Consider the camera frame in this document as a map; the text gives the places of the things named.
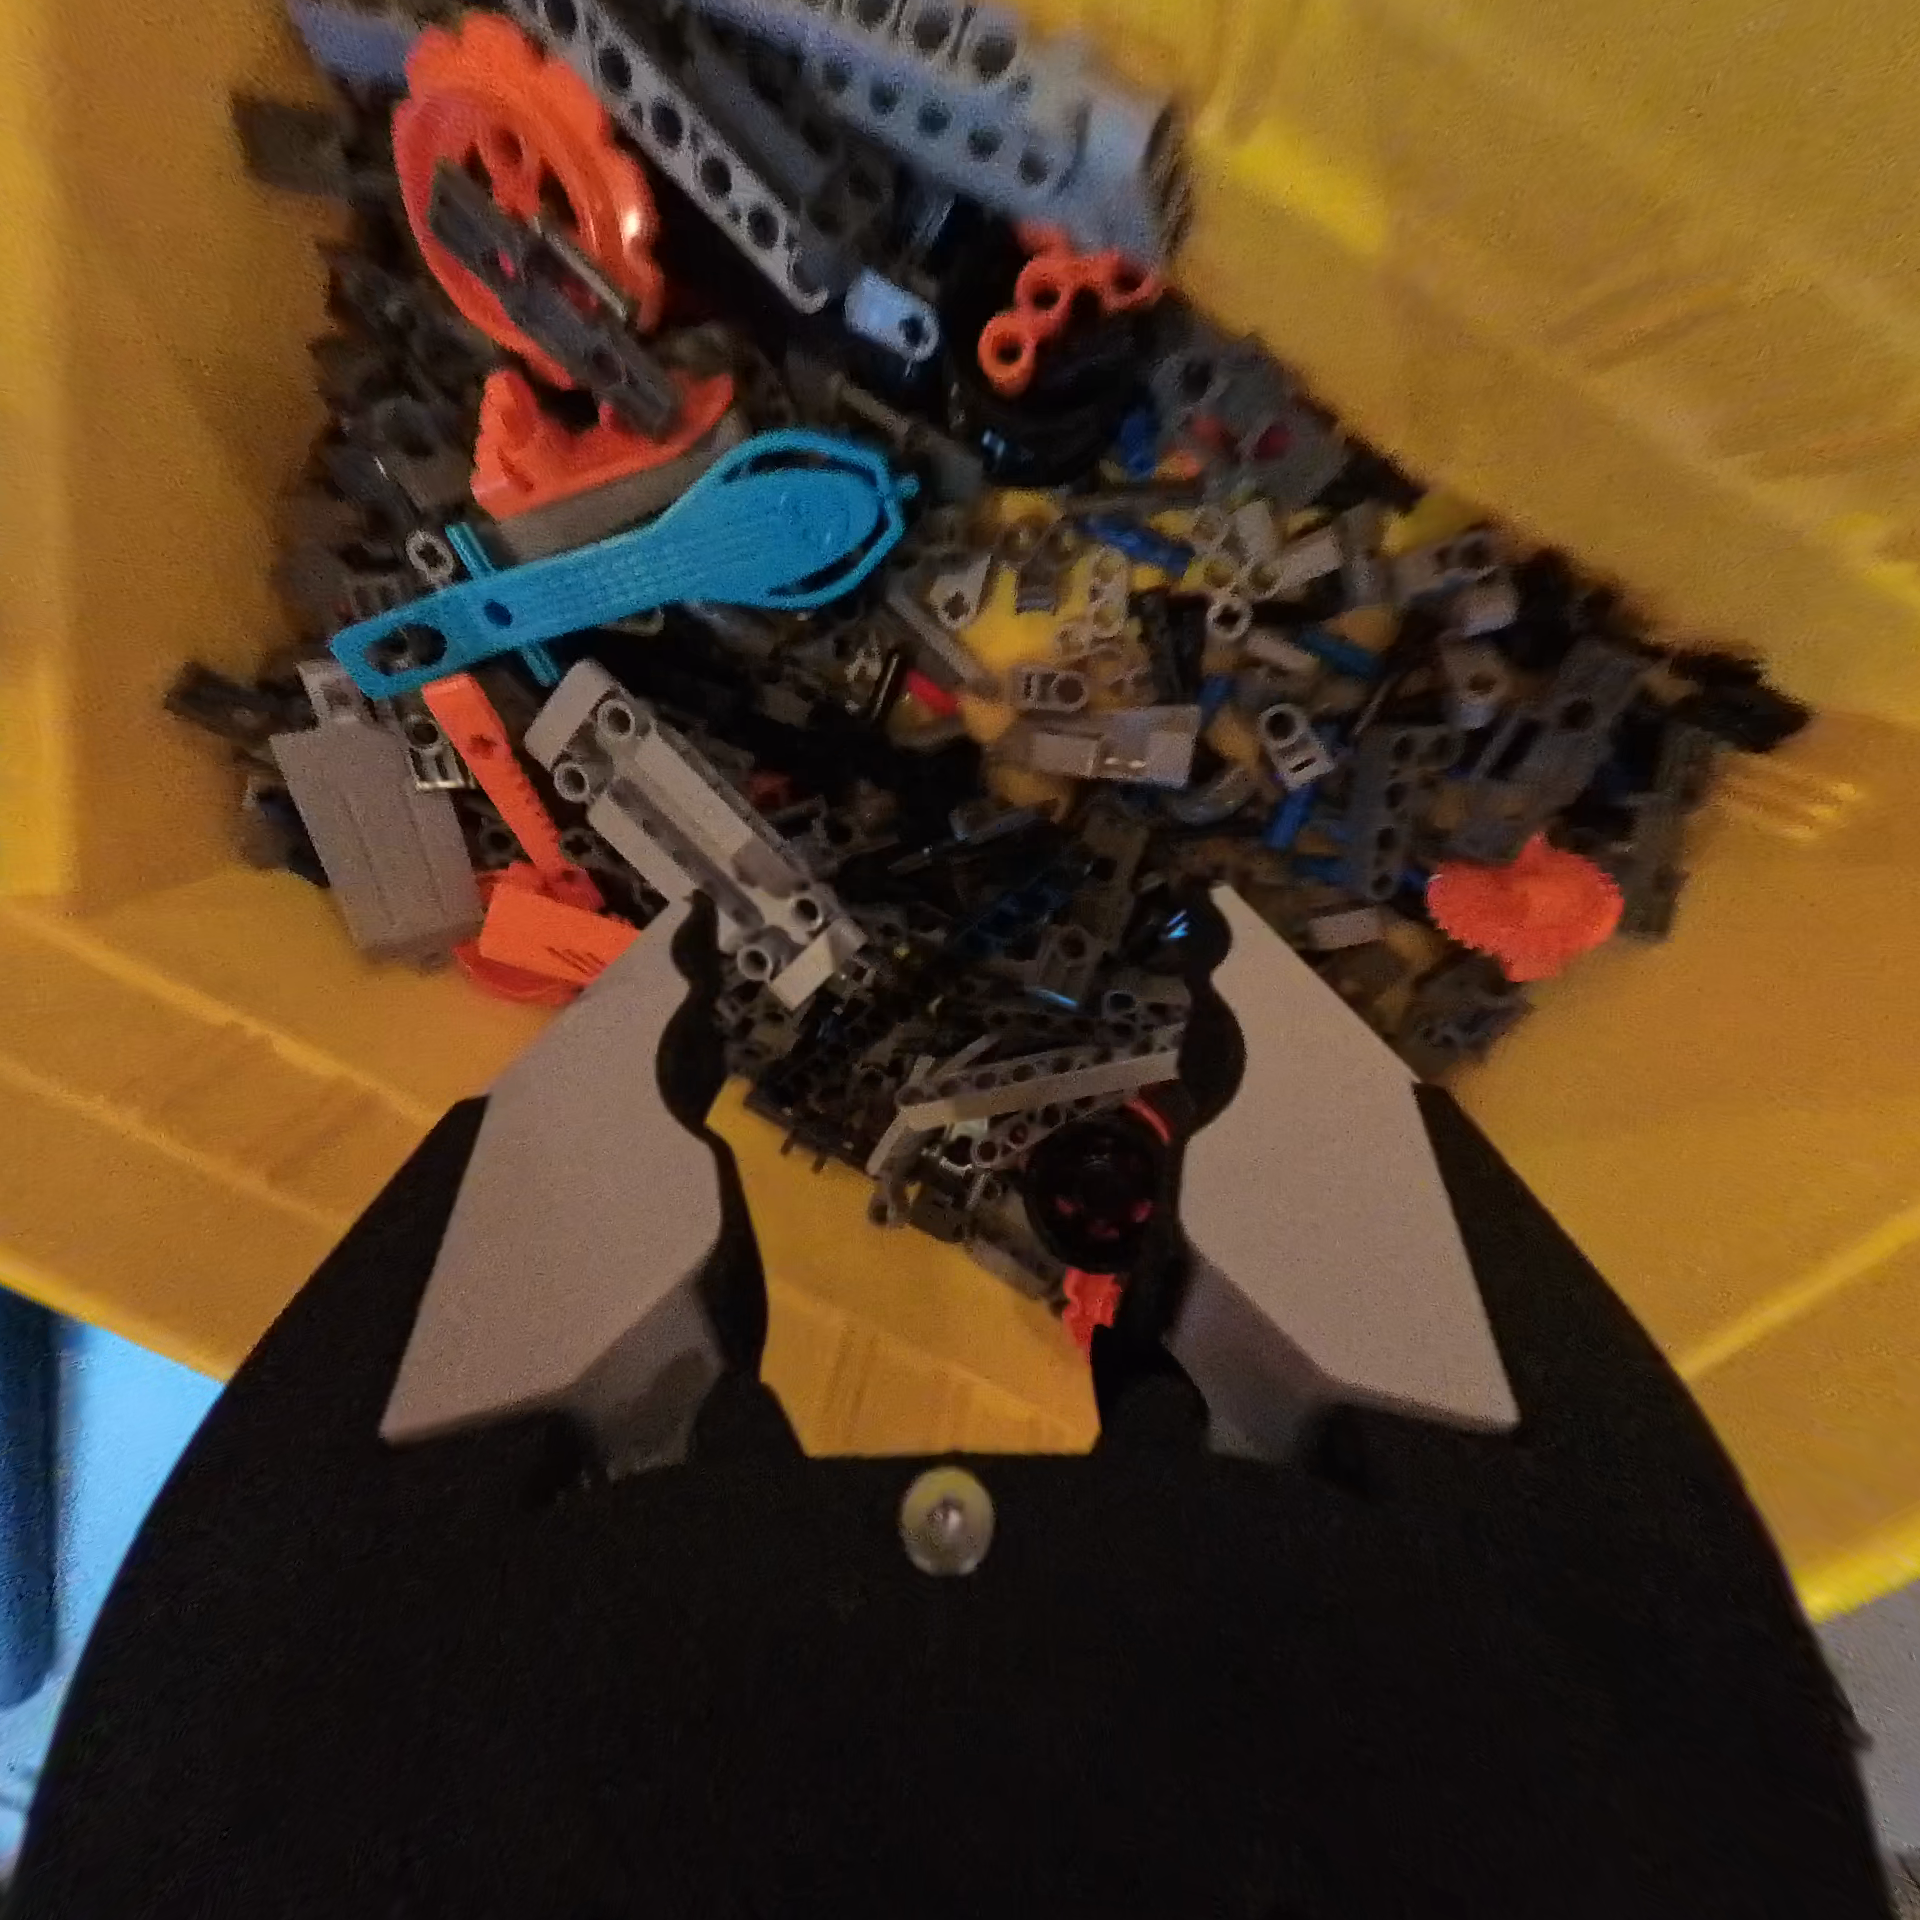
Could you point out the large orange gear wheel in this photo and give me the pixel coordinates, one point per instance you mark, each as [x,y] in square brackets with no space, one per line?
[450,163]

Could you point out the orange curved block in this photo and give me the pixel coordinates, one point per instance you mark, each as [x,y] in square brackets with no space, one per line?
[555,450]

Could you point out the orange fin panel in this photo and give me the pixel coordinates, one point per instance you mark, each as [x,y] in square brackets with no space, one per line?
[547,937]

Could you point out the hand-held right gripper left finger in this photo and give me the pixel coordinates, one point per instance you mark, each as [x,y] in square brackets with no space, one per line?
[569,1229]

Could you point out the dark grey short beam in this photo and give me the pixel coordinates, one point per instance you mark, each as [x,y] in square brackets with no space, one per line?
[555,300]

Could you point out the yellow plastic bin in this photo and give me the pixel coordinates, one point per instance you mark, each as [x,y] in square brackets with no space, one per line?
[1499,225]

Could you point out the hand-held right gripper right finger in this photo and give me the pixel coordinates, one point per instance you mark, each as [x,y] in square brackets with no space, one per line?
[1338,1200]

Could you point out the black rubber tyre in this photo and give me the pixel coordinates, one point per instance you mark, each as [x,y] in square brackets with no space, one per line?
[1050,427]

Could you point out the wide grey holed frame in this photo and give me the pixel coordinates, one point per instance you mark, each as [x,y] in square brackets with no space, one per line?
[961,105]

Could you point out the blue desk mat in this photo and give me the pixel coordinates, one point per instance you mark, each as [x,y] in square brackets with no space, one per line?
[140,1455]

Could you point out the orange bevel gear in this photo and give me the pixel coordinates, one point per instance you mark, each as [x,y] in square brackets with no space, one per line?
[1524,909]

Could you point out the grey curved panel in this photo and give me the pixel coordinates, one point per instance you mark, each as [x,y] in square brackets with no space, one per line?
[376,840]

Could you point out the black round disc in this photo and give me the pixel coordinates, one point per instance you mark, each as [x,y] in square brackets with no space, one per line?
[1096,1191]

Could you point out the long grey pin-hole panel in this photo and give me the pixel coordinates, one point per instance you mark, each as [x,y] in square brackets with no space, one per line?
[675,816]

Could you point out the pile of small building parts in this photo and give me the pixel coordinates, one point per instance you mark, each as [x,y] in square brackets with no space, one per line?
[1050,931]

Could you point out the long light grey holed beam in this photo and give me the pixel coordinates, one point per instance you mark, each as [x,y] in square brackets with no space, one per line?
[675,151]

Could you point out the blue plastic separator tool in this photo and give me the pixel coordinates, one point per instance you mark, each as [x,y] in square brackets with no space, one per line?
[749,522]

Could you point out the orange toothed rack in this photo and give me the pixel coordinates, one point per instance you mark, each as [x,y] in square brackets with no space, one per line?
[486,749]

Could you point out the orange round wheel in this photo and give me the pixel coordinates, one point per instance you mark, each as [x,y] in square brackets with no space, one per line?
[505,978]

